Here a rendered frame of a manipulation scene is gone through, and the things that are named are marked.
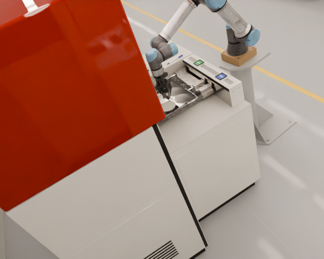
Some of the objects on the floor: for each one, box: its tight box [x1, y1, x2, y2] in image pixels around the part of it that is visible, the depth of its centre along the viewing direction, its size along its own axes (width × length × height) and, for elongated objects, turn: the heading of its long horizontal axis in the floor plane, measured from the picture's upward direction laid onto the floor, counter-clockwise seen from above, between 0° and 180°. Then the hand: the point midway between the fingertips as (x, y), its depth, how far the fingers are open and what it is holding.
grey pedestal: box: [219, 48, 297, 145], centre depth 249 cm, size 51×44×82 cm
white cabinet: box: [170, 80, 261, 222], centre depth 236 cm, size 64×96×82 cm, turn 46°
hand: (168, 97), depth 193 cm, fingers closed
